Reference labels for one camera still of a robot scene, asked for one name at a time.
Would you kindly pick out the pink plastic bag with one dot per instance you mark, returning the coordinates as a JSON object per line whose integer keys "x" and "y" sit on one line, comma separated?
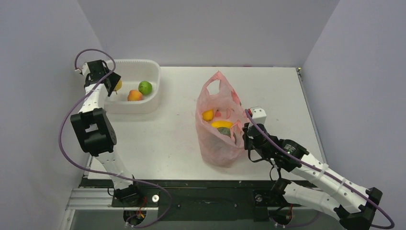
{"x": 218, "y": 94}

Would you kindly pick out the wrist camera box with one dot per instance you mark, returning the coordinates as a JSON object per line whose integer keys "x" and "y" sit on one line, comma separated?
{"x": 258, "y": 115}
{"x": 84, "y": 70}

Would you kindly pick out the white plastic basin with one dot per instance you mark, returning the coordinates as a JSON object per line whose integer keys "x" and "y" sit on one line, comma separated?
{"x": 132, "y": 72}

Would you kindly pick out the fake yellow pear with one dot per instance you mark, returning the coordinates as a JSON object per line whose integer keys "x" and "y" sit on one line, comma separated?
{"x": 118, "y": 86}

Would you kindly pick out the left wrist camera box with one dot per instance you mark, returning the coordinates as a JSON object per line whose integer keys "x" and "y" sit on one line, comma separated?
{"x": 84, "y": 70}

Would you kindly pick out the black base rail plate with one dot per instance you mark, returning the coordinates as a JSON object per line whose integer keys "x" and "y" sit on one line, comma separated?
{"x": 195, "y": 200}

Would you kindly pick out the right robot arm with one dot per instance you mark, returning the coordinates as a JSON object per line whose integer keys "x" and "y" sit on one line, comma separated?
{"x": 352, "y": 205}

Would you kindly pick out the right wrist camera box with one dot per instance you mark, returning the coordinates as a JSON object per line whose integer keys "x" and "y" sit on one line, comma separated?
{"x": 258, "y": 115}

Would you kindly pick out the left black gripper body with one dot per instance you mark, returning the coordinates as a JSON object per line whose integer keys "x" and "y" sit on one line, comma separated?
{"x": 114, "y": 80}

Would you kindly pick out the fake green lime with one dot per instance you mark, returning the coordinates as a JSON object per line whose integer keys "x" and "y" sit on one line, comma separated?
{"x": 145, "y": 88}

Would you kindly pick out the fake orange peach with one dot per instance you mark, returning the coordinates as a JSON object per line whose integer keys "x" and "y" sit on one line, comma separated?
{"x": 134, "y": 95}

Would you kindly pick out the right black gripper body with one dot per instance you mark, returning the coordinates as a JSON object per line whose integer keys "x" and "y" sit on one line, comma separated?
{"x": 248, "y": 135}

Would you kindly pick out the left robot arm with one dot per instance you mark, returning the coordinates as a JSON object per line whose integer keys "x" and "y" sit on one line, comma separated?
{"x": 96, "y": 134}

